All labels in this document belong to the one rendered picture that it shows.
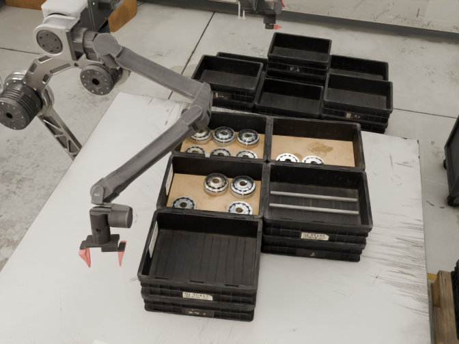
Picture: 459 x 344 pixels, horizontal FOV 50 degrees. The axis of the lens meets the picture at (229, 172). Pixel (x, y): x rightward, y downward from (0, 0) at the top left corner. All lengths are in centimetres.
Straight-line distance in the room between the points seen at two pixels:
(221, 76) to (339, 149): 123
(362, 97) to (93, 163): 170
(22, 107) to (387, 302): 175
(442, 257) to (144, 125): 184
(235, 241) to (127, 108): 111
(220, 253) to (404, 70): 302
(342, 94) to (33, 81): 180
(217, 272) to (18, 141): 228
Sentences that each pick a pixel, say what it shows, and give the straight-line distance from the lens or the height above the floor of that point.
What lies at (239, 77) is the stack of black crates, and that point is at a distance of 324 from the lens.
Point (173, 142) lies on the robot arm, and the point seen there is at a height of 131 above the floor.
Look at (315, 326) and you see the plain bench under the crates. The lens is 185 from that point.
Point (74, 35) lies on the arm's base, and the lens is 174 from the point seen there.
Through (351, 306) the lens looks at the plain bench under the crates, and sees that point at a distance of 192.
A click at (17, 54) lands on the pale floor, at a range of 467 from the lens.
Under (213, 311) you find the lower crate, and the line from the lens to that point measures 178.
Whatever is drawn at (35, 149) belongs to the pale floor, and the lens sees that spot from 363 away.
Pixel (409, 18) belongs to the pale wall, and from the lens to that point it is 492.
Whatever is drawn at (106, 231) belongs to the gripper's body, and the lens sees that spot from 156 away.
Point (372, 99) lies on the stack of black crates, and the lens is 320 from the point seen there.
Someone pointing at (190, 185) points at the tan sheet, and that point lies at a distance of 204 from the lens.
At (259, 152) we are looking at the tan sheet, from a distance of 219.
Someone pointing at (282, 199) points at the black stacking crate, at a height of 83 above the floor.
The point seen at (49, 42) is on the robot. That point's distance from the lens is 179.
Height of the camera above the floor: 232
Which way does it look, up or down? 45 degrees down
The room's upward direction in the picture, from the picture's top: 2 degrees clockwise
